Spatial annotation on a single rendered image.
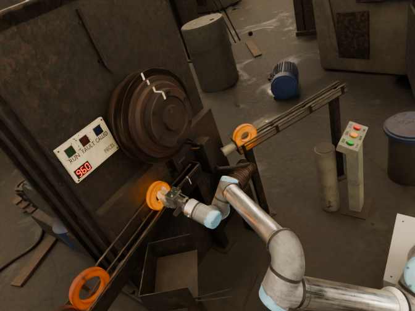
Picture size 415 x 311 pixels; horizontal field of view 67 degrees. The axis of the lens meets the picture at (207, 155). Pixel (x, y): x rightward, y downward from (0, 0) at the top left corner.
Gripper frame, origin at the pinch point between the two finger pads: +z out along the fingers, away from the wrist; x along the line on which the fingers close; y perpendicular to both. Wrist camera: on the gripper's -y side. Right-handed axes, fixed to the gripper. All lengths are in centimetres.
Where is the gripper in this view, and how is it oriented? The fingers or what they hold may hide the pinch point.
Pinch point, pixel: (157, 192)
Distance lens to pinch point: 168.5
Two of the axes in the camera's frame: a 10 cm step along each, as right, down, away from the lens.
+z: -8.4, -3.5, 4.2
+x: -5.4, 6.1, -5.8
